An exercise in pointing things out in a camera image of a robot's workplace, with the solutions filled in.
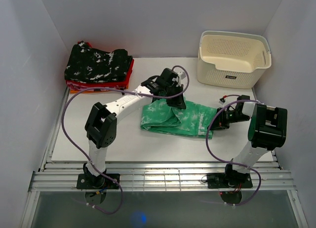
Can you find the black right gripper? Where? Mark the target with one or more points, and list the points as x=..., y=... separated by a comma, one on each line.
x=218, y=123

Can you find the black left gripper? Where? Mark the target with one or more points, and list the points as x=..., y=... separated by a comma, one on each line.
x=178, y=102

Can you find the green tie-dye trousers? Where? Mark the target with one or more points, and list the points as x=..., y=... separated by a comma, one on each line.
x=193, y=121

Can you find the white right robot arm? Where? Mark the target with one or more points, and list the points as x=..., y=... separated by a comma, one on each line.
x=267, y=131

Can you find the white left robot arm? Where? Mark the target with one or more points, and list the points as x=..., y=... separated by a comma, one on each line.
x=101, y=125

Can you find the red folded trousers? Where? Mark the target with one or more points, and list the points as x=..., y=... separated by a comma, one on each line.
x=124, y=77

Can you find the orange folded trousers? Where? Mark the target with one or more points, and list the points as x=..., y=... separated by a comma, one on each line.
x=90, y=90

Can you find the black white patterned folded trousers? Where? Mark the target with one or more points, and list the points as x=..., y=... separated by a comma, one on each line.
x=96, y=62

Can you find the pink patterned folded trousers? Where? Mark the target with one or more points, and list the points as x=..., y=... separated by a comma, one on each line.
x=77, y=86

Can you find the cream perforated plastic basket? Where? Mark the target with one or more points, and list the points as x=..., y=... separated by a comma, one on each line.
x=232, y=60

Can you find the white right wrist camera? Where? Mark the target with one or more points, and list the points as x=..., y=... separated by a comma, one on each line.
x=223, y=101

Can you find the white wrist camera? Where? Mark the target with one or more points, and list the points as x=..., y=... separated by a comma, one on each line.
x=181, y=78
x=223, y=101

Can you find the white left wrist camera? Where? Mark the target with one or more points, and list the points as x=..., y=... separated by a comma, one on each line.
x=181, y=78

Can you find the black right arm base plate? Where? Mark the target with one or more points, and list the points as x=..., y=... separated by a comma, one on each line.
x=224, y=181

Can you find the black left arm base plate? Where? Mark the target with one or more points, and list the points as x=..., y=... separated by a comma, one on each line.
x=86, y=182

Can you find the aluminium rail frame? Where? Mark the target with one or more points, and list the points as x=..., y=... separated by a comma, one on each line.
x=162, y=175

